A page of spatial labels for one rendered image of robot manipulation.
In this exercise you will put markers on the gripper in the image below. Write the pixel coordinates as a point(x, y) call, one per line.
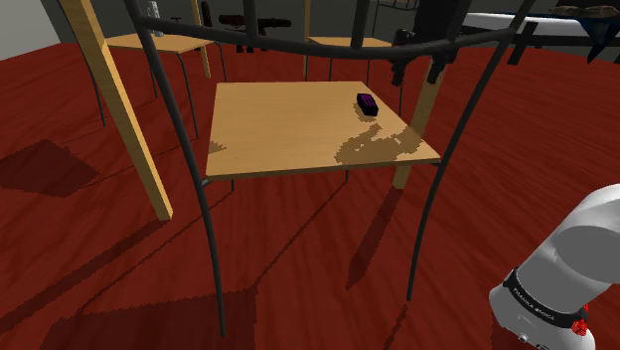
point(433, 19)

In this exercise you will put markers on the black remote with purple buttons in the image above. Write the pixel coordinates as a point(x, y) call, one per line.
point(367, 104)

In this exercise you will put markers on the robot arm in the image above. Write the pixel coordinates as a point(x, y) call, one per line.
point(557, 271)

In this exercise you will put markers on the white topped dark furniture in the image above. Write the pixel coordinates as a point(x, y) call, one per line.
point(489, 22)

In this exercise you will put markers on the table with wooden legs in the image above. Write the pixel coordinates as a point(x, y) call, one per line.
point(123, 126)

